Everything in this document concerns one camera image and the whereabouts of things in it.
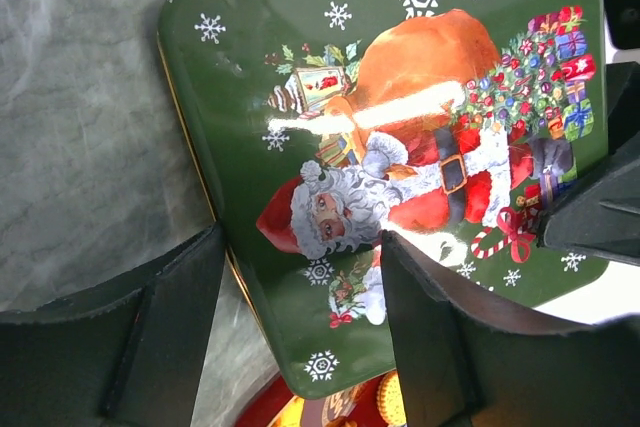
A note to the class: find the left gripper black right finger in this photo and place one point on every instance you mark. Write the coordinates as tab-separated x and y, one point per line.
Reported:
466	356

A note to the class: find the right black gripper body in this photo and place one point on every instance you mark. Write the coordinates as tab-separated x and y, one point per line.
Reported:
622	100

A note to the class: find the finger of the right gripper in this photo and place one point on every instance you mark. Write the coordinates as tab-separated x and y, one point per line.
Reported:
599	216

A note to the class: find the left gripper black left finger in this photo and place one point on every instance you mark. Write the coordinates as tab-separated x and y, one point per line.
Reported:
126	352

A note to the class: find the red lacquer tray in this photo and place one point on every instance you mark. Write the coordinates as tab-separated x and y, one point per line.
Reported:
276	405

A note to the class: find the gold tin lid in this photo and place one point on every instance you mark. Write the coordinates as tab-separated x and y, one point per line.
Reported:
318	125

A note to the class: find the lower round orange cookie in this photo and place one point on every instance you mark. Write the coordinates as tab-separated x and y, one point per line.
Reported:
389	400

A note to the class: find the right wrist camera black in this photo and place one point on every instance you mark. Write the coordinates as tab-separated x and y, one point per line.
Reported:
623	23

